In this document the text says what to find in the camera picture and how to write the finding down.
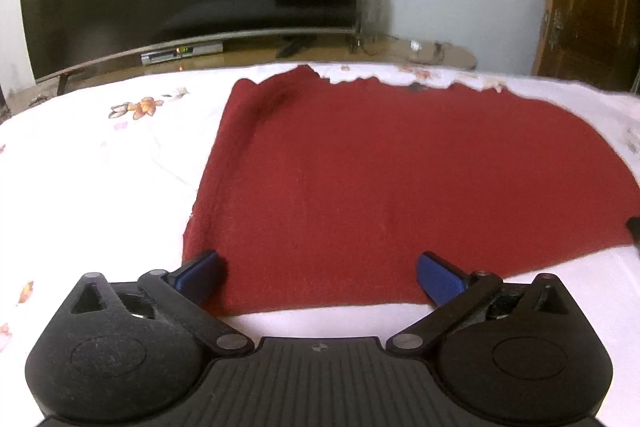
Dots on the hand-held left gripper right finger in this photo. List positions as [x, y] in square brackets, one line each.
[440, 279]

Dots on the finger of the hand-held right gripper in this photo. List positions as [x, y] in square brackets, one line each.
[635, 232]

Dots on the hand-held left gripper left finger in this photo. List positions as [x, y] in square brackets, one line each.
[201, 276]

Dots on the red beaded sweater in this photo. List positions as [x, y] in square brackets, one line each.
[390, 187]

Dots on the white floral bed sheet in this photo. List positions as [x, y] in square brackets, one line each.
[100, 187]

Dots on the silver set-top box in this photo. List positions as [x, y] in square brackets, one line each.
[182, 53]

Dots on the small white item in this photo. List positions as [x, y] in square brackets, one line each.
[415, 45]

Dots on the wooden television cabinet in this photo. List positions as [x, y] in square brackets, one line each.
[320, 52]

